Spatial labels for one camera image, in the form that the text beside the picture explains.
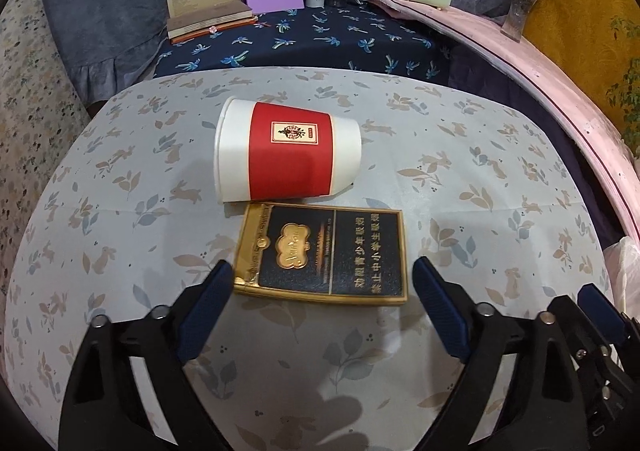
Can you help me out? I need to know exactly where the green leafy plant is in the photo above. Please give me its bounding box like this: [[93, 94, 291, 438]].
[[606, 16, 640, 144]]

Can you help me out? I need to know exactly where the pink cloth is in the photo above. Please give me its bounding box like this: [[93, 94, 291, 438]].
[[362, 0, 640, 237]]

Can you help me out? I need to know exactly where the navy floral cloth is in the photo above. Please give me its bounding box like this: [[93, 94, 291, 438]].
[[152, 6, 451, 84]]

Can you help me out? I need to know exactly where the black and gold cigarette box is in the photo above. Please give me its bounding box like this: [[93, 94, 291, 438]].
[[234, 202, 408, 307]]

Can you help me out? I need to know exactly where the red and white paper cup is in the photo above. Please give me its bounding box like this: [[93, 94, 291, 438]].
[[214, 97, 362, 204]]

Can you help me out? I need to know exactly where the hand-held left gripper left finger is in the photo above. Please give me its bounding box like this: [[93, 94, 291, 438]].
[[59, 259, 235, 451]]

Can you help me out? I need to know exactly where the white plastic bag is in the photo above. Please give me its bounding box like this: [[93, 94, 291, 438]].
[[602, 235, 640, 327]]

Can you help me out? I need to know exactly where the brown notebook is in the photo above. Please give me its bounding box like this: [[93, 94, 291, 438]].
[[166, 1, 260, 45]]

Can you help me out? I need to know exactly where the glass vase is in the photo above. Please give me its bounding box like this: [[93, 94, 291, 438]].
[[502, 0, 533, 42]]

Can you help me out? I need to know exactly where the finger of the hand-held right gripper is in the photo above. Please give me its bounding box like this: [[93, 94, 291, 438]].
[[547, 295, 618, 372], [576, 282, 640, 347]]

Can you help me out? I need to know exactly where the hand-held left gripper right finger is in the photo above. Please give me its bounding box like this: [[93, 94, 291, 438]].
[[412, 256, 593, 451]]

